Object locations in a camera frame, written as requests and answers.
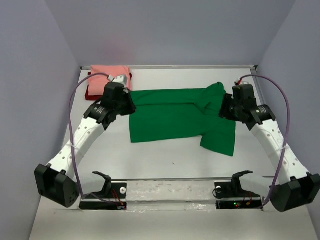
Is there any green t-shirt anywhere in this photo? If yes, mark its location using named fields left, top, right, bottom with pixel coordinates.
left=129, top=82, right=236, bottom=157

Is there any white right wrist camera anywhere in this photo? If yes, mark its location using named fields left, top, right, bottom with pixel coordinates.
left=234, top=79, right=249, bottom=86

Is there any dark red folded t-shirt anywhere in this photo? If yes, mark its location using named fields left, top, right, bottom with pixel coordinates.
left=85, top=75, right=108, bottom=101

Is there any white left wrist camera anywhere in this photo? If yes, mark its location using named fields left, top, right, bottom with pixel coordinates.
left=108, top=74, right=128, bottom=87

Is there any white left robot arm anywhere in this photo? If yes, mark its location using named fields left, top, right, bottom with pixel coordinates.
left=34, top=82, right=136, bottom=208

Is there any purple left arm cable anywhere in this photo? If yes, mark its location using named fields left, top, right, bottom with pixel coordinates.
left=68, top=72, right=126, bottom=210

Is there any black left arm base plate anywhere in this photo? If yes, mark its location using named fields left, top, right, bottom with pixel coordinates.
left=79, top=181, right=127, bottom=211

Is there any pink folded t-shirt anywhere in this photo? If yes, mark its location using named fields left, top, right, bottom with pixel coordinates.
left=87, top=65, right=132, bottom=97

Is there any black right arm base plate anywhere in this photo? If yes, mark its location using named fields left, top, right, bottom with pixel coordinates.
left=212, top=181, right=262, bottom=210

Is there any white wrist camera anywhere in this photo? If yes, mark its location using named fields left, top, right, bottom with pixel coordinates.
left=108, top=74, right=128, bottom=87
left=234, top=79, right=249, bottom=86

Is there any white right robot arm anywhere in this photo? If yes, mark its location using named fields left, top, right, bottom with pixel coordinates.
left=216, top=84, right=320, bottom=212

